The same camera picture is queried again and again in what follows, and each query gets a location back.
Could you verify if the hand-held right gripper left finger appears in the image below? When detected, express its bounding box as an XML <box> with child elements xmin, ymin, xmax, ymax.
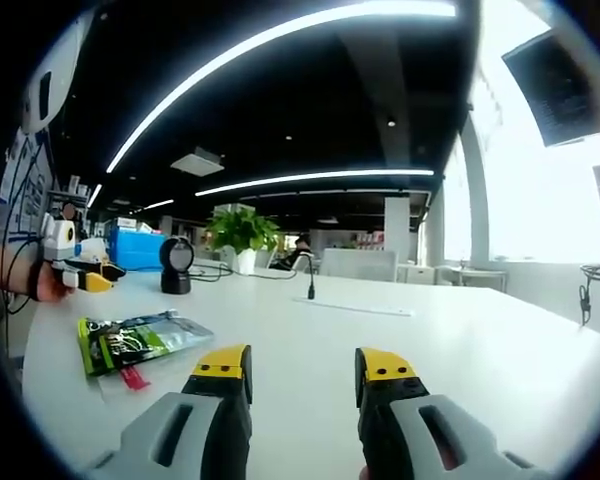
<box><xmin>87</xmin><ymin>343</ymin><xmax>254</xmax><ymax>480</ymax></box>

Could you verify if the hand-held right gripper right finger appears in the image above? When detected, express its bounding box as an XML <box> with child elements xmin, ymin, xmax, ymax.
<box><xmin>354</xmin><ymin>346</ymin><xmax>554</xmax><ymax>480</ymax></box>

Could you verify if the green sheet goods packet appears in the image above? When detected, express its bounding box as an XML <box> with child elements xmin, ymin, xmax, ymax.
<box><xmin>76</xmin><ymin>309</ymin><xmax>216</xmax><ymax>378</ymax></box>

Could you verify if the person's left hand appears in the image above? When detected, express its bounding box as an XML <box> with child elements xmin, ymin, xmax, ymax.
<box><xmin>32</xmin><ymin>260</ymin><xmax>77</xmax><ymax>304</ymax></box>

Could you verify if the blue plastic box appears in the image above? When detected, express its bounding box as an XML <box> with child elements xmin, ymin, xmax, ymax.
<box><xmin>113</xmin><ymin>228</ymin><xmax>169</xmax><ymax>272</ymax></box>

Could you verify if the clear bag with red label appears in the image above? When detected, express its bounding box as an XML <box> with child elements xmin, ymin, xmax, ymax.
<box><xmin>96</xmin><ymin>363</ymin><xmax>184</xmax><ymax>402</ymax></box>

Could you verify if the black barcode scanner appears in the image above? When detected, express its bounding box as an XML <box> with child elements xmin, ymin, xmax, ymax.
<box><xmin>158</xmin><ymin>236</ymin><xmax>198</xmax><ymax>295</ymax></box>

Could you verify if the ceiling air conditioner unit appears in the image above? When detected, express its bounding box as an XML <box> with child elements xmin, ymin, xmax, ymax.
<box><xmin>169</xmin><ymin>146</ymin><xmax>227</xmax><ymax>177</ymax></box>

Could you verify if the green potted plant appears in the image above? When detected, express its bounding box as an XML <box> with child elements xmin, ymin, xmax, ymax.
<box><xmin>203</xmin><ymin>206</ymin><xmax>282</xmax><ymax>276</ymax></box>

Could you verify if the white worn device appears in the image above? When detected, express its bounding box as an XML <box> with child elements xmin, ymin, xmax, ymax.
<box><xmin>20</xmin><ymin>8</ymin><xmax>97</xmax><ymax>135</ymax></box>

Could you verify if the small white side table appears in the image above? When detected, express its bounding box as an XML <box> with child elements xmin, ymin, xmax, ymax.
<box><xmin>445</xmin><ymin>264</ymin><xmax>509</xmax><ymax>293</ymax></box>

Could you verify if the white mesh chair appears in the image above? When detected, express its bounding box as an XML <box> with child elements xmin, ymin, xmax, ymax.
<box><xmin>318</xmin><ymin>247</ymin><xmax>399</xmax><ymax>284</ymax></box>

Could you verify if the black gooseneck microphone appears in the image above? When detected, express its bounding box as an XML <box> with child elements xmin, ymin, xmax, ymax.
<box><xmin>303</xmin><ymin>251</ymin><xmax>318</xmax><ymax>301</ymax></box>

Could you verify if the long curved ceiling light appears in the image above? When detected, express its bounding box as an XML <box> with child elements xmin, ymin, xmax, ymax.
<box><xmin>104</xmin><ymin>0</ymin><xmax>459</xmax><ymax>175</ymax></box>

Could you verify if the hanging dark monitor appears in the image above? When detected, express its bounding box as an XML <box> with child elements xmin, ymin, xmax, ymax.
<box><xmin>501</xmin><ymin>27</ymin><xmax>600</xmax><ymax>149</ymax></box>

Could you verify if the thin black cable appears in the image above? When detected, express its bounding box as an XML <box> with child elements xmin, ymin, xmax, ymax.
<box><xmin>2</xmin><ymin>144</ymin><xmax>46</xmax><ymax>317</ymax></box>

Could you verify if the wall poster with line drawing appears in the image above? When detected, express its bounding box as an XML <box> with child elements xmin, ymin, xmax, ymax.
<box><xmin>0</xmin><ymin>127</ymin><xmax>57</xmax><ymax>247</ymax></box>

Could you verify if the black scanner cable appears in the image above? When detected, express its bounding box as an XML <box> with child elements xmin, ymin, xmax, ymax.
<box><xmin>188</xmin><ymin>263</ymin><xmax>301</xmax><ymax>282</ymax></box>

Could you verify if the white table cable cover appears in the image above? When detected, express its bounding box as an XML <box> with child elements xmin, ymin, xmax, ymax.
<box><xmin>293</xmin><ymin>294</ymin><xmax>415</xmax><ymax>318</ymax></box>

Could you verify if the black cable bundle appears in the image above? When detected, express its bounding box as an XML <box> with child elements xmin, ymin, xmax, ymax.
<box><xmin>577</xmin><ymin>262</ymin><xmax>600</xmax><ymax>327</ymax></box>

